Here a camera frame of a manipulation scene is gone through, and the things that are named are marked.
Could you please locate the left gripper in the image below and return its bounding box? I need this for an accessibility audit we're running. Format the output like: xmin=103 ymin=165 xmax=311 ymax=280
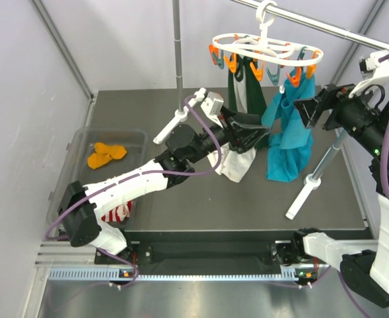
xmin=188 ymin=107 xmax=270 ymax=165

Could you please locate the white clip hanger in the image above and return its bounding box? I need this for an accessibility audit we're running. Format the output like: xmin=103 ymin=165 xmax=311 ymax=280
xmin=209 ymin=1 xmax=324 ymax=87

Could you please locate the orange sock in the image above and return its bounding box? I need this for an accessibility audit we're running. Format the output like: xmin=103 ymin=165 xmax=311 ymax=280
xmin=94 ymin=142 xmax=127 ymax=160
xmin=87 ymin=152 xmax=112 ymax=170

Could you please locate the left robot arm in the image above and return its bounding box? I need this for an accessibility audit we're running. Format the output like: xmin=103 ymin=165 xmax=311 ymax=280
xmin=58 ymin=107 xmax=270 ymax=263

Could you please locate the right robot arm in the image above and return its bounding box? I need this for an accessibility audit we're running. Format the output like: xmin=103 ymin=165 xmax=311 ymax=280
xmin=291 ymin=85 xmax=389 ymax=308

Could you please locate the green white sock pair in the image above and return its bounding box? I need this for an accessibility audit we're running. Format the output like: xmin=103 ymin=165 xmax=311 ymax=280
xmin=216 ymin=56 xmax=268 ymax=183

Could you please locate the blue sock pair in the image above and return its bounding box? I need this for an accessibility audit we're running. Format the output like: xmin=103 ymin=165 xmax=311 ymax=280
xmin=261 ymin=72 xmax=315 ymax=182

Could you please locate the metal clothes rack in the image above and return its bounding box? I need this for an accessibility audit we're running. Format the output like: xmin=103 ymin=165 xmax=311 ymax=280
xmin=152 ymin=0 xmax=389 ymax=220

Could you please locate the red white striped sock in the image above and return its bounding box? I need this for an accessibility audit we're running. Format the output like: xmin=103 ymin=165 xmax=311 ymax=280
xmin=101 ymin=201 xmax=133 ymax=223

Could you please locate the clear plastic bin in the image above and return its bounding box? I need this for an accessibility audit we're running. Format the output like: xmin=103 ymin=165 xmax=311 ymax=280
xmin=46 ymin=127 xmax=148 ymax=225

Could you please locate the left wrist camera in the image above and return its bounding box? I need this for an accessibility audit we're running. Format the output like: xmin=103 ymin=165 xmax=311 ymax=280
xmin=201 ymin=92 xmax=224 ymax=125

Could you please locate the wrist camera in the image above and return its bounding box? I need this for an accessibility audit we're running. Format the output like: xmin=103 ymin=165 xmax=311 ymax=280
xmin=359 ymin=50 xmax=389 ymax=83
xmin=201 ymin=92 xmax=224 ymax=125

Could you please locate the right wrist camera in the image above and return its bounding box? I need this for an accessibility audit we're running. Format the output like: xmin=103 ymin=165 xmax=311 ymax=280
xmin=359 ymin=50 xmax=389 ymax=83

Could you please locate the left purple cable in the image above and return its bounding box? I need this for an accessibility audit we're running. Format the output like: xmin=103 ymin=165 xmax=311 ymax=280
xmin=44 ymin=94 xmax=223 ymax=242

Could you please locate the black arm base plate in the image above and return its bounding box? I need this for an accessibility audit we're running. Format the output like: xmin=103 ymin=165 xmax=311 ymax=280
xmin=96 ymin=241 xmax=311 ymax=266

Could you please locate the slotted cable duct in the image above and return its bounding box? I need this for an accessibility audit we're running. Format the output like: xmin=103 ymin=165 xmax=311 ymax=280
xmin=48 ymin=266 xmax=317 ymax=282

